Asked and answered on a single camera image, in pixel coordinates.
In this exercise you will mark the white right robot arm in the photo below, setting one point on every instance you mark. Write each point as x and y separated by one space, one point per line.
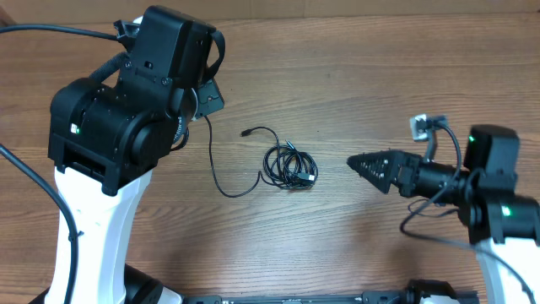
502 226

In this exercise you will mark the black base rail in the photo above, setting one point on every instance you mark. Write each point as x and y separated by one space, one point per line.
367 297

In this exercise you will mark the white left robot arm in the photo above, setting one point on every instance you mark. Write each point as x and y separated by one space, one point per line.
108 132

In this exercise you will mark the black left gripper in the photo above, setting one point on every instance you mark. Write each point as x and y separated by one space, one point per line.
211 100

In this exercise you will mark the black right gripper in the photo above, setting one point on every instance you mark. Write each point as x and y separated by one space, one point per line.
410 163

